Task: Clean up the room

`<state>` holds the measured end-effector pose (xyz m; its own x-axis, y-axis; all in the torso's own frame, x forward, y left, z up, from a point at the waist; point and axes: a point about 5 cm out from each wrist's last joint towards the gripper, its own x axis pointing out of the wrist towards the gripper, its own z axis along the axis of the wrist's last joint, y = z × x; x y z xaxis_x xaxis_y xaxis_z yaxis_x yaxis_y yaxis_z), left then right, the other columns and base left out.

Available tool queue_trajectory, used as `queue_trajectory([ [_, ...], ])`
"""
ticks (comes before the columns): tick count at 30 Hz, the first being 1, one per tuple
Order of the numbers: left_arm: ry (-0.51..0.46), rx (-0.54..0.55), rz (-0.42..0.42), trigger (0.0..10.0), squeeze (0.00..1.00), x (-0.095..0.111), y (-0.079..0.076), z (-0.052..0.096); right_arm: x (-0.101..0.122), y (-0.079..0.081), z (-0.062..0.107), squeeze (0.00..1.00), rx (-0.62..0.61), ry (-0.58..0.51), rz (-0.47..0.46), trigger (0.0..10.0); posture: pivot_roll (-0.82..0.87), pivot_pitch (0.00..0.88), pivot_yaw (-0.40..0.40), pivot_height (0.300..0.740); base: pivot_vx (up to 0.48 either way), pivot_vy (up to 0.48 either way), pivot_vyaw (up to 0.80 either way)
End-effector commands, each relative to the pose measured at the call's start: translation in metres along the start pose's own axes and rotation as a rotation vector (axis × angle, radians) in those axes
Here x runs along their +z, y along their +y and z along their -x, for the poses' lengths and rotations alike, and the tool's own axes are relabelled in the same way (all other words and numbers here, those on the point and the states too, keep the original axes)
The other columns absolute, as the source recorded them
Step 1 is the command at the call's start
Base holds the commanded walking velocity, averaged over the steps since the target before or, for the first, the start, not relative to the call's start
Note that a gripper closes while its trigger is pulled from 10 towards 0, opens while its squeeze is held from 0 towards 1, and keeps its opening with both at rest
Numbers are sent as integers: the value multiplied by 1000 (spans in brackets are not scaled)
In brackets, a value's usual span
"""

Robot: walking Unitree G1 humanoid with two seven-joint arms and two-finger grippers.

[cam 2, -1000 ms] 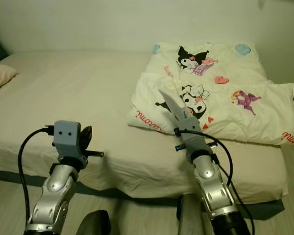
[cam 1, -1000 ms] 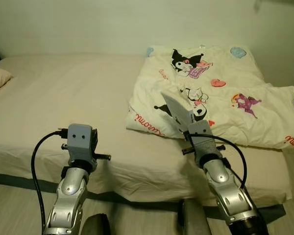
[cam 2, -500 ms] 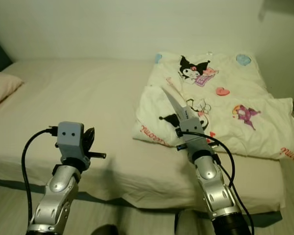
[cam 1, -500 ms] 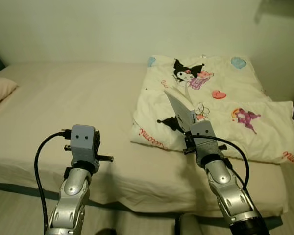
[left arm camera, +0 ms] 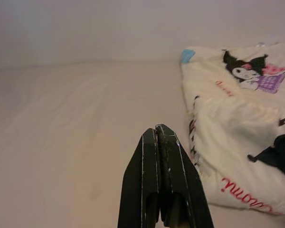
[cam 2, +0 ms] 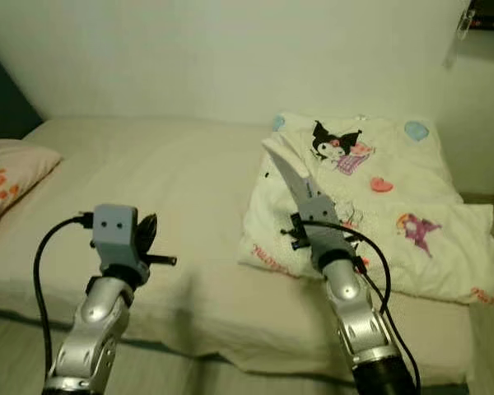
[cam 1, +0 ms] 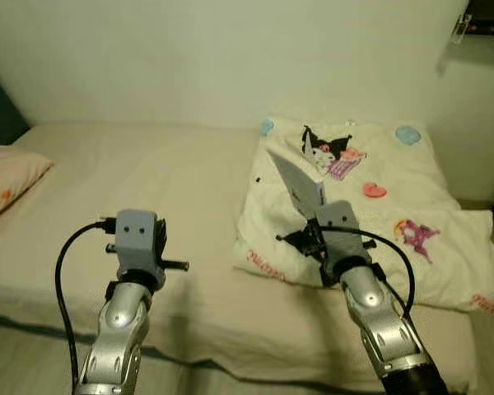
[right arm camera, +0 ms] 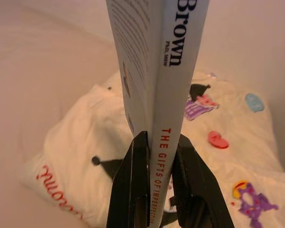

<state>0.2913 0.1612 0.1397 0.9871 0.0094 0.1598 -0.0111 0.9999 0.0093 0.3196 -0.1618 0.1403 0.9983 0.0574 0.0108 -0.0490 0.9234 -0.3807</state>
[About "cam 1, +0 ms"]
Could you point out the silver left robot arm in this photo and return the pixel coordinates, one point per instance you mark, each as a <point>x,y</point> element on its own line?
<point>115,337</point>

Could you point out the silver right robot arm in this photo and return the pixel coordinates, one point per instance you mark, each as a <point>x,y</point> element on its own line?
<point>379,317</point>

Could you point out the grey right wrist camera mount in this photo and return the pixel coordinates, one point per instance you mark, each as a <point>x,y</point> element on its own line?
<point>339,226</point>

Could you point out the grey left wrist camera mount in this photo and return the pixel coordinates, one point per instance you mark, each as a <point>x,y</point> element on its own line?
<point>136,239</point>

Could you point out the clear plastic bracket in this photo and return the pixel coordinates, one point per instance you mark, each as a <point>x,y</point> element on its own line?
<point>459,31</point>

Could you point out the beige sheeted mattress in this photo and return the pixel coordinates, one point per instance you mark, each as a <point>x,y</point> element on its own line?
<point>148,181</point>

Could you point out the cream cartoon print blanket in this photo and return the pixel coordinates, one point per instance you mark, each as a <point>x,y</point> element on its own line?
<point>412,189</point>

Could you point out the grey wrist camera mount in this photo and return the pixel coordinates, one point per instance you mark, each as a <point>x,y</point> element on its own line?
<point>136,239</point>
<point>339,226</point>

